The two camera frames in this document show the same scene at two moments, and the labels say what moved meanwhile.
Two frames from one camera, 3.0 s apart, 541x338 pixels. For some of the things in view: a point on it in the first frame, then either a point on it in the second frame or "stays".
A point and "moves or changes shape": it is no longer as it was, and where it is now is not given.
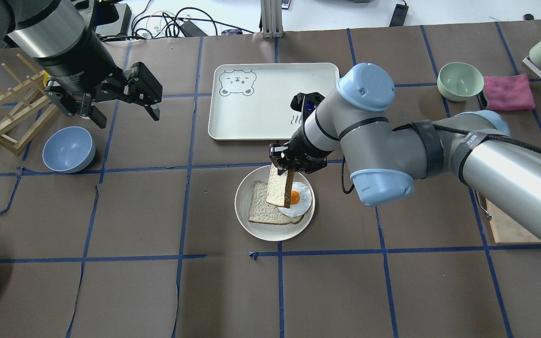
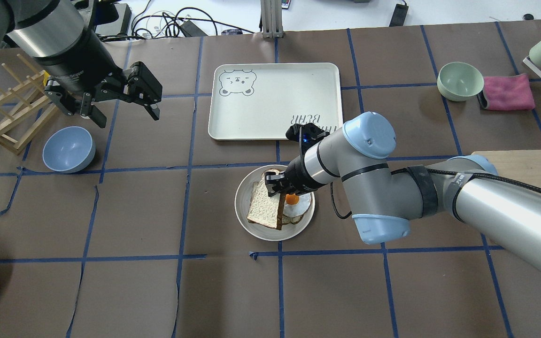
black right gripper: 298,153 → 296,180
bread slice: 280,187 moves or changes shape
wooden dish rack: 16,118 stays
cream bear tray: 252,101 stays
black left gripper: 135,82 stays
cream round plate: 274,233 stays
